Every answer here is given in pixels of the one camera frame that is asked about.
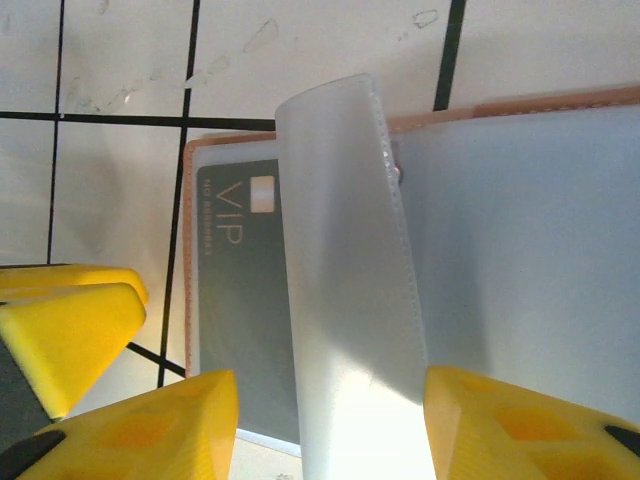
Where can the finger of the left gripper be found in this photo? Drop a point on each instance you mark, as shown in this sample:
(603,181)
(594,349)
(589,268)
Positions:
(75,280)
(65,340)

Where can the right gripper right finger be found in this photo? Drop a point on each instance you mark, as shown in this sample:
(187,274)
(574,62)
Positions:
(540,435)

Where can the pink leather card holder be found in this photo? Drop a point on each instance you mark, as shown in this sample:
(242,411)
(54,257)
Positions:
(525,250)

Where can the black VIP card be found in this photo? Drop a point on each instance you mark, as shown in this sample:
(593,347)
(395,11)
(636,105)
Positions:
(240,300)

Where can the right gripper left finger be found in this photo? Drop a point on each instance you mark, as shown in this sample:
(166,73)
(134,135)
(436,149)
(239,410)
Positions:
(150,435)

